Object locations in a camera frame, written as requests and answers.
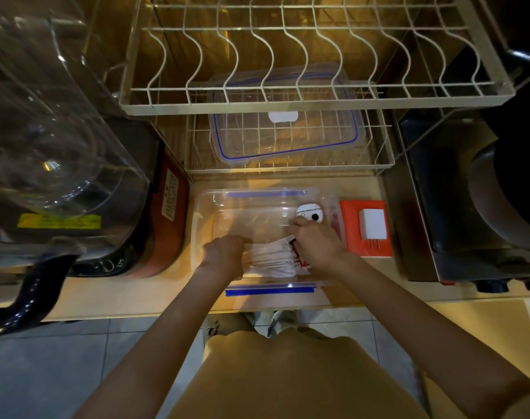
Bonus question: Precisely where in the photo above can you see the person's right hand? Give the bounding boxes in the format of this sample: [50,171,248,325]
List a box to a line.
[290,216,349,276]

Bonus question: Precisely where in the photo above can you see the person's left hand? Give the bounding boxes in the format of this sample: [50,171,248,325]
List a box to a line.
[199,235,249,282]

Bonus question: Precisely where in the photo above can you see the bundle of white packets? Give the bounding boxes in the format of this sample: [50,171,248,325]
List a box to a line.
[242,237,313,280]

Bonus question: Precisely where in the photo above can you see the person's right forearm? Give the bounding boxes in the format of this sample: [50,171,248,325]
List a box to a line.
[319,252,530,419]

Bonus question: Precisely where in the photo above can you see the person's left forearm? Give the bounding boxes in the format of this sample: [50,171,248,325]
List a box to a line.
[73,262,239,419]

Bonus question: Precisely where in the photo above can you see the white earbuds case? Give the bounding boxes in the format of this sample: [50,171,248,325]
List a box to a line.
[296,203,325,223]

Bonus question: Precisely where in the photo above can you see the clear container with blue clips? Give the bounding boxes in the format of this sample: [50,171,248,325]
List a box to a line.
[190,187,347,298]

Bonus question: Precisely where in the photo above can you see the orange box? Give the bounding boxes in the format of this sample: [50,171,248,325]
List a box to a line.
[339,199,393,258]

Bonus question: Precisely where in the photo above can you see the person's shoes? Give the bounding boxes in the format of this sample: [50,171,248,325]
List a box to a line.
[203,309,311,339]

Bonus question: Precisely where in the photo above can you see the white charger plug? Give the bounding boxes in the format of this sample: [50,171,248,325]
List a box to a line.
[358,208,389,253]

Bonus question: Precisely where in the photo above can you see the black and red appliance base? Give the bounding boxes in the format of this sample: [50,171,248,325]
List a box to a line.
[0,118,191,280]

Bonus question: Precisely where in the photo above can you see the clear lid with blue seal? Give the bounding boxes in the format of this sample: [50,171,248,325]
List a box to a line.
[207,64,367,166]

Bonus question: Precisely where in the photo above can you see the person's tan clothing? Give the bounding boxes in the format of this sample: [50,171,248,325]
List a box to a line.
[168,326,431,419]

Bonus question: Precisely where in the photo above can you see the stainless steel appliance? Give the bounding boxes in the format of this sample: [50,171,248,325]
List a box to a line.
[382,80,530,285]

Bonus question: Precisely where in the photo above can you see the yellow warning label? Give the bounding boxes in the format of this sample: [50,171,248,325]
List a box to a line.
[17,213,102,230]

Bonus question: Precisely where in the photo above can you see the black pot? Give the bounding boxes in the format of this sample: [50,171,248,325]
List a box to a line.
[467,122,530,253]

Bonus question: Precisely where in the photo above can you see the clear plastic appliance jar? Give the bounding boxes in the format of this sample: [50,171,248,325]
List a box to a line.
[0,0,151,258]

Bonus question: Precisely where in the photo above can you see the white wire basket shelf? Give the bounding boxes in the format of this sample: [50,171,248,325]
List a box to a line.
[154,85,396,176]

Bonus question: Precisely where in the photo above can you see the white wire plate rack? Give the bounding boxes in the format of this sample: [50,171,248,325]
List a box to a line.
[118,0,517,117]

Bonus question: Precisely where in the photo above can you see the black appliance handle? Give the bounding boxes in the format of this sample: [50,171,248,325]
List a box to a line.
[0,243,81,336]

